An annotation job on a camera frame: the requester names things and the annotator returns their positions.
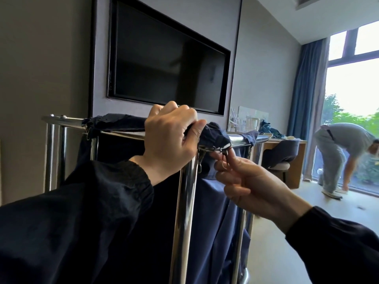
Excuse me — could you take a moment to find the large glass window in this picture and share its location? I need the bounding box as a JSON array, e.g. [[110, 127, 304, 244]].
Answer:
[[311, 20, 379, 196]]

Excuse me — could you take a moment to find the light wooden desk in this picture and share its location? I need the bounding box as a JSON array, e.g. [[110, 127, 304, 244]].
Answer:
[[262, 138, 308, 190]]

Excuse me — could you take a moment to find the black metal chair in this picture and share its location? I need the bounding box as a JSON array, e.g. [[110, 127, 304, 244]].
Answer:
[[261, 139, 301, 184]]

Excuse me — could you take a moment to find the person's left hand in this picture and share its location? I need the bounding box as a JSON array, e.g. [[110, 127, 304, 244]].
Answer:
[[129, 101, 208, 187]]

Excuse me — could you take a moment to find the black wall television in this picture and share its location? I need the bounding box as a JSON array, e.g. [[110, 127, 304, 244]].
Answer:
[[107, 0, 232, 117]]

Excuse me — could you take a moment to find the person's left forearm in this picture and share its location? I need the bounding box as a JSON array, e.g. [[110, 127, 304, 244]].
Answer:
[[0, 159, 156, 284]]

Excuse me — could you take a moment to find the person's right forearm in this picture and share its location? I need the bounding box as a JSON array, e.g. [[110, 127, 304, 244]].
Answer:
[[285, 206, 379, 284]]

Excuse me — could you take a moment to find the blue crumpled garment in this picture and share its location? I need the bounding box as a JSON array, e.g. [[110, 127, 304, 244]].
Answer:
[[258, 119, 286, 139]]

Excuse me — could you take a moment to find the blue grey curtain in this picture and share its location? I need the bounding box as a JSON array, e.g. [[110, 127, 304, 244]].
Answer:
[[286, 37, 331, 181]]

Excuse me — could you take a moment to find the navy blue fabric laundry bag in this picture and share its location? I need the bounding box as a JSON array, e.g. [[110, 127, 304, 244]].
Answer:
[[64, 113, 261, 284]]

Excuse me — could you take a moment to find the chrome metal cart frame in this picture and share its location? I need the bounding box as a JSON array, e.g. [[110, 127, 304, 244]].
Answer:
[[41, 114, 270, 284]]

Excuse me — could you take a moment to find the clear acrylic organizer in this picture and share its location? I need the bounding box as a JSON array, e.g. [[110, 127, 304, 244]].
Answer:
[[227, 105, 270, 133]]

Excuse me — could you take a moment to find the person's right hand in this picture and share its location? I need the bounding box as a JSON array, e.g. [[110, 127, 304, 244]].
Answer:
[[209, 148, 313, 234]]

